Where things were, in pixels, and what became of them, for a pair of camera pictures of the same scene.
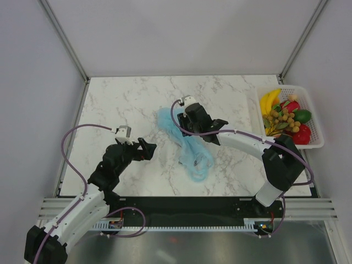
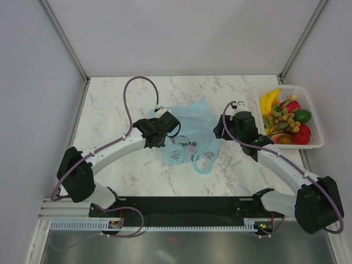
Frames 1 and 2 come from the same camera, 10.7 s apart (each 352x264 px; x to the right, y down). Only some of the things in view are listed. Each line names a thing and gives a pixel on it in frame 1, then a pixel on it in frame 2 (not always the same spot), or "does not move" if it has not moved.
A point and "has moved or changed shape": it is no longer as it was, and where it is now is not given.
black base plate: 181,209 does not move
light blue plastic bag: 197,157 has moved or changed shape
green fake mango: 302,115 does not move
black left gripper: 149,147 → 160,146
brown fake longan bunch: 275,122 does not move
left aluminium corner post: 83,99 does not move
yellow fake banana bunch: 265,101 does not move
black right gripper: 182,119 → 229,120
